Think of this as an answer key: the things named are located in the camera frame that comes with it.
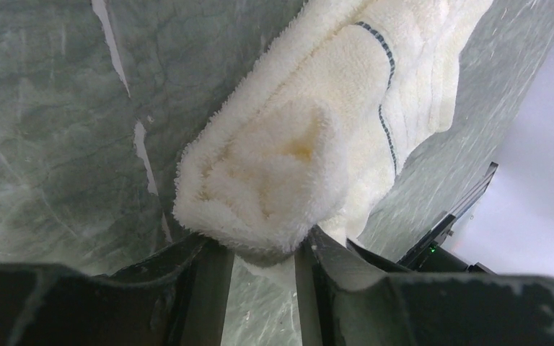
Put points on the cream white towel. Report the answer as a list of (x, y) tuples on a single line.
[(318, 131)]

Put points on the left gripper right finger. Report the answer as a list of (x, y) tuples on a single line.
[(342, 299)]

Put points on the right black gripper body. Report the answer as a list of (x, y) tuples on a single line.
[(428, 254)]

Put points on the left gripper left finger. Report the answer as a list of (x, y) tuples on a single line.
[(177, 296)]

